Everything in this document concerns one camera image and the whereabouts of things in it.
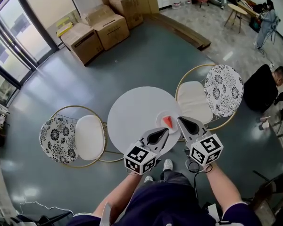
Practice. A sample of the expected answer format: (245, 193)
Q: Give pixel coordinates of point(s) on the long wooden planks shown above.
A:
(181, 30)

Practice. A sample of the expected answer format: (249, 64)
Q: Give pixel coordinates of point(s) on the person's right forearm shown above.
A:
(222, 189)

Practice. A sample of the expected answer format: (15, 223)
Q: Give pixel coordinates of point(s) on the white plate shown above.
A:
(160, 120)

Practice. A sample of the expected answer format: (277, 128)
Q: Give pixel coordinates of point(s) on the person's navy clothing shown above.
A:
(165, 201)

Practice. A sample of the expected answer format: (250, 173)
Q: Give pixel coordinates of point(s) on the red watermelon slice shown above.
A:
(167, 121)

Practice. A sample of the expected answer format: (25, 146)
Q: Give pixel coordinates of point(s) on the yellow flat package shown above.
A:
(64, 26)

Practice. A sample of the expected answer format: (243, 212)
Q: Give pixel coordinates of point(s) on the floral round cushion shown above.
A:
(57, 138)
(224, 91)

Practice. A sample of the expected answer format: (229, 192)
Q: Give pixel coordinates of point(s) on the dark wooden chair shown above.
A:
(271, 187)

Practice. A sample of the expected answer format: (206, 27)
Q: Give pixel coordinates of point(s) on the person's left forearm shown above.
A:
(115, 196)

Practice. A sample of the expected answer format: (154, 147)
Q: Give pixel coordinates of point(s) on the white seat cushion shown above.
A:
(90, 138)
(194, 100)

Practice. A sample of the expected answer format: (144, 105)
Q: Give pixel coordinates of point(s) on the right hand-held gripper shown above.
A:
(206, 149)

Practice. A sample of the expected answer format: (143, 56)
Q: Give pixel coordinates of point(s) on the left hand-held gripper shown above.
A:
(140, 159)

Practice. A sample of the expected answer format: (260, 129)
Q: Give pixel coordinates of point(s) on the white cup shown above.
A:
(264, 125)

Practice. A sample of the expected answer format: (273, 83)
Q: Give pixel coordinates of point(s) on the wooden bench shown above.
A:
(246, 7)

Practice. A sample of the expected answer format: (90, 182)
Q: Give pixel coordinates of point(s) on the person's white shoe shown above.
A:
(148, 179)
(168, 165)

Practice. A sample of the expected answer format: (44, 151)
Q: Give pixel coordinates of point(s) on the black framed glass door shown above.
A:
(19, 32)

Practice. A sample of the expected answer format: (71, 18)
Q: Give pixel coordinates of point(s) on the small round wooden table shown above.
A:
(237, 8)

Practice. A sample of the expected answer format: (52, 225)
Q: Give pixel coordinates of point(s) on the white round table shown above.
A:
(134, 112)

